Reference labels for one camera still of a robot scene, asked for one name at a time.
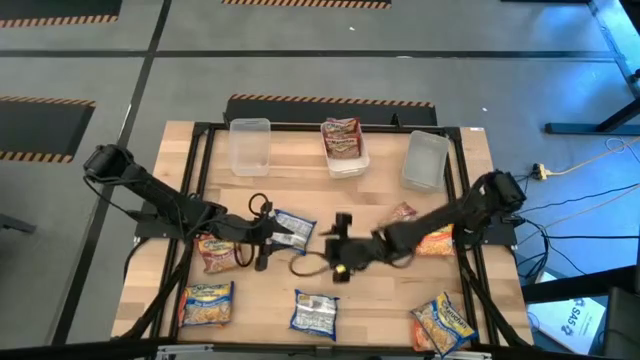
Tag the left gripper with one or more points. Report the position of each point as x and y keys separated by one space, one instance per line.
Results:
x=262 y=232

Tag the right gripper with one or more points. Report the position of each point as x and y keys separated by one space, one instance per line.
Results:
x=355 y=250

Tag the blue Maruchan ramen packet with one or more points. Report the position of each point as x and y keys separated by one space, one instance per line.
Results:
x=315 y=315
x=207 y=304
x=445 y=325
x=301 y=227

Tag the white plastic bin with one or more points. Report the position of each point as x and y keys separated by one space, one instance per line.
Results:
x=347 y=167

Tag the red Maruchan ramen packet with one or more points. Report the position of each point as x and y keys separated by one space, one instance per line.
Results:
x=344 y=147
x=216 y=257
x=341 y=126
x=404 y=212

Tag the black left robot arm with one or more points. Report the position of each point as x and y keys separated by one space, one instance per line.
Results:
x=150 y=192

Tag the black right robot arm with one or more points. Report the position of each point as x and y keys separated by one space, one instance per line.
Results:
x=450 y=212

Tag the clear plastic bin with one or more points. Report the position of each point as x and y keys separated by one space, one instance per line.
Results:
x=249 y=147

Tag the grey plastic bin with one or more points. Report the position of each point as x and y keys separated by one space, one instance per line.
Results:
x=424 y=160

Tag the yellow black power strip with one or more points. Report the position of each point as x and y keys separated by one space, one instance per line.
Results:
x=540 y=172

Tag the black metal beam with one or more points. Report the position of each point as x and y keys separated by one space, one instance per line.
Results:
x=575 y=287

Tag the white printed cardboard box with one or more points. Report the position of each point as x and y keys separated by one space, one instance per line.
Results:
x=565 y=325

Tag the grey metal foot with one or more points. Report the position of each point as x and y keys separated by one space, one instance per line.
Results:
x=15 y=224

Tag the dark grey container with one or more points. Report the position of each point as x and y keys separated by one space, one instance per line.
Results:
x=622 y=325

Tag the black metal table frame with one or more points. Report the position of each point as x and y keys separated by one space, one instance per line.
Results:
x=290 y=128

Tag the black metal desk frame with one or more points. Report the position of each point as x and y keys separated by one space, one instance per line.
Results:
x=575 y=128

